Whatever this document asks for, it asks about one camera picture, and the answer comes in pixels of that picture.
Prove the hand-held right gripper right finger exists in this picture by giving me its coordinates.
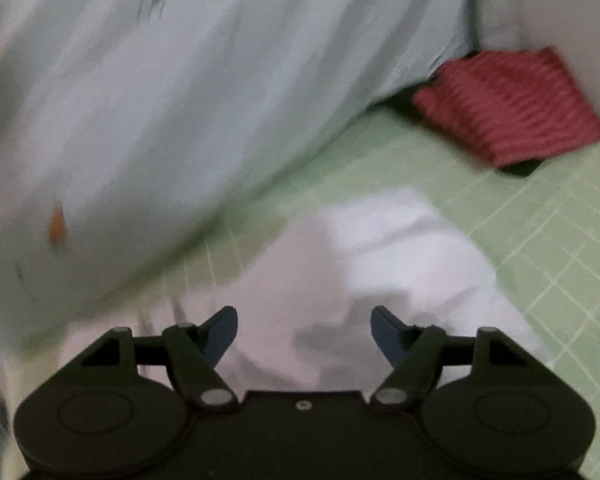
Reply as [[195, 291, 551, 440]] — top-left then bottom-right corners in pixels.
[[369, 306, 532, 410]]

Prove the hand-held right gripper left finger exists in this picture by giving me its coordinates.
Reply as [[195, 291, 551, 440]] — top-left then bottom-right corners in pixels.
[[79, 306, 240, 412]]

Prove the white garment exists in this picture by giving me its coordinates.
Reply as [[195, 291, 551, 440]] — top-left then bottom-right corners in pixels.
[[145, 187, 553, 396]]

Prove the carrot print duvet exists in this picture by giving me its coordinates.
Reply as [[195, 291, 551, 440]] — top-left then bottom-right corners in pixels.
[[0, 0, 486, 351]]

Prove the red striped folded garment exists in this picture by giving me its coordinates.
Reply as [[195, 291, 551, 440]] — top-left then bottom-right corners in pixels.
[[412, 46, 600, 170]]

